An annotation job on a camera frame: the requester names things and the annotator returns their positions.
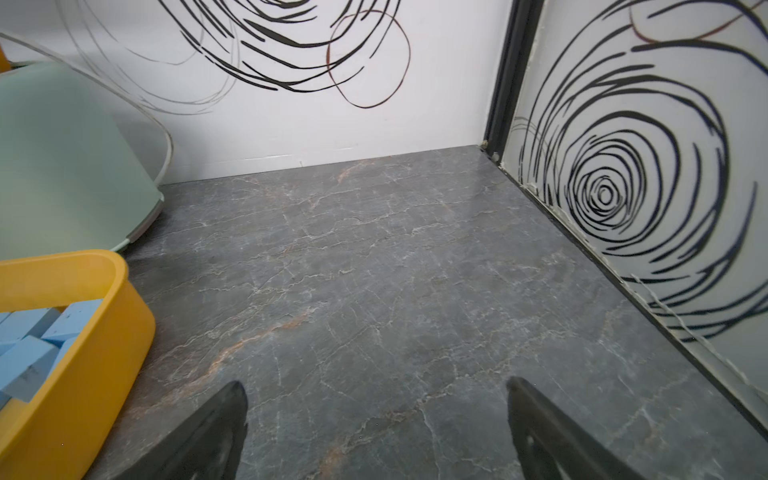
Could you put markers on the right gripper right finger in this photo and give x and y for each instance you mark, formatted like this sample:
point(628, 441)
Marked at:
point(551, 445)

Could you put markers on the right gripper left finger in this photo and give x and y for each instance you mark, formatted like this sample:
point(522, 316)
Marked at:
point(206, 445)

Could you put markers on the blue cube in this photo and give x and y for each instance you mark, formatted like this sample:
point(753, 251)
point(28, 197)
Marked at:
point(19, 324)
point(71, 322)
point(26, 366)

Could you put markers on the yellow plastic tub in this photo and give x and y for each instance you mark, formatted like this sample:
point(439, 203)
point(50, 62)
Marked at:
point(59, 434)

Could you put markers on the mint green toaster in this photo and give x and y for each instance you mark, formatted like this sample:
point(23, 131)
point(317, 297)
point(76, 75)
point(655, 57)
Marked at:
point(69, 179)

